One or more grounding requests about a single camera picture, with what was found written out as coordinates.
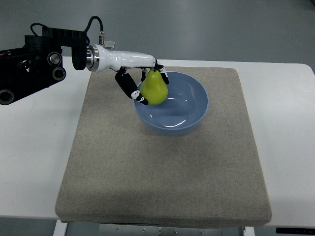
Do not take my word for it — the beige fabric mat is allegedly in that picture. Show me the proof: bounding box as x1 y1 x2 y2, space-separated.
55 67 272 228

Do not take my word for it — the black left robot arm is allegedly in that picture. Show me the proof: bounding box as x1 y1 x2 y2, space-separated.
0 25 169 105

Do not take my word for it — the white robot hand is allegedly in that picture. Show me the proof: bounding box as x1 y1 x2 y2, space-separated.
86 44 169 105

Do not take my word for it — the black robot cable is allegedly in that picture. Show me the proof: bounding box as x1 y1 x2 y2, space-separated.
30 15 104 45

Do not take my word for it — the blue bowl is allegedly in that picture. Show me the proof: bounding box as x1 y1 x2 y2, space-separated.
134 71 209 136

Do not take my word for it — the white table frame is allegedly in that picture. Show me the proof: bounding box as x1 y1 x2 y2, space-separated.
53 220 315 236

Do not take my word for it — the green pear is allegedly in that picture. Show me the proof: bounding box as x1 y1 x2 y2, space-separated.
140 69 168 105

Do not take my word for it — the upper metal floor plate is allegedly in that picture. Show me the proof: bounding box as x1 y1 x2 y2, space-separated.
103 41 115 49

